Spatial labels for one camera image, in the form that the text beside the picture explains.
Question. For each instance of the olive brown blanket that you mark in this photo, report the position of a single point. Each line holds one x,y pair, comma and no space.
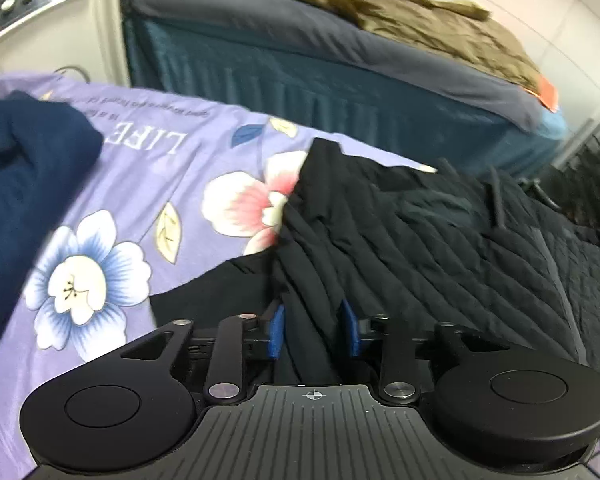
430,30

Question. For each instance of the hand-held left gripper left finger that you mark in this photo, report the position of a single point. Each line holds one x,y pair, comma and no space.
277,332

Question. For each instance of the grey bed sheet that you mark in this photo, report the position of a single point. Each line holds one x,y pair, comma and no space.
260,15

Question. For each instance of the orange cloth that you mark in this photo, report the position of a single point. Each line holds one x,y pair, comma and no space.
547,92

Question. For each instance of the bed with blue skirt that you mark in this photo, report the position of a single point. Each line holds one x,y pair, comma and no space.
280,85

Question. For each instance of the black quilted jacket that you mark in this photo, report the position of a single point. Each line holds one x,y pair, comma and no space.
430,240

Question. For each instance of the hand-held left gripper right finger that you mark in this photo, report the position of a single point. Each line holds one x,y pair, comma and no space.
350,330

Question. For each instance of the navy blue garment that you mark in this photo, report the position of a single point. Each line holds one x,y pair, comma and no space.
20,170

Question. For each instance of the purple floral bedsheet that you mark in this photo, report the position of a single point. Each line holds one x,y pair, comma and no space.
145,170

